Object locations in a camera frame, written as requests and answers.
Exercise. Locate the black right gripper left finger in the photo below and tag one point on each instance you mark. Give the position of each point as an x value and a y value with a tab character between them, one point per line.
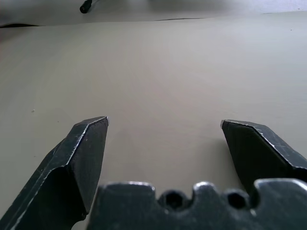
60	172

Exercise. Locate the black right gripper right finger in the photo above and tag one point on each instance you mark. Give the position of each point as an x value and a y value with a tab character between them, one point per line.
259	148

